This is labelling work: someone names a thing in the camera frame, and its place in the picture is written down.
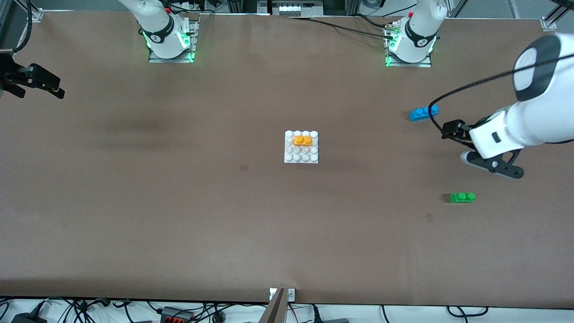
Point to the brown angled post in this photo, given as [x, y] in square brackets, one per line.
[274, 309]

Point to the blue three-stud block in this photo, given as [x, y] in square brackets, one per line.
[419, 114]

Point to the metal table corner bracket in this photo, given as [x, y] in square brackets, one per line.
[35, 15]
[548, 24]

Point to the white power strip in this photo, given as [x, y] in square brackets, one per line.
[293, 8]

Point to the black box with orange buttons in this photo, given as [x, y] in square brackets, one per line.
[177, 315]

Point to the white studded base plate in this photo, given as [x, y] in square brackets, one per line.
[301, 152]

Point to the yellow two-stud block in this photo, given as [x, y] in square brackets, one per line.
[302, 141]

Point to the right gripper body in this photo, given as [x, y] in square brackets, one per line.
[13, 75]

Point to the white table edge bracket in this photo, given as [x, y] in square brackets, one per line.
[291, 294]

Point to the black power adapter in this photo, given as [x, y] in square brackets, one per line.
[29, 318]

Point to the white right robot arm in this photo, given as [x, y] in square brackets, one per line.
[157, 27]

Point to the green two-stud block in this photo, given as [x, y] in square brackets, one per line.
[462, 198]

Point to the black plug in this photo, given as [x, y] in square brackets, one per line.
[332, 320]

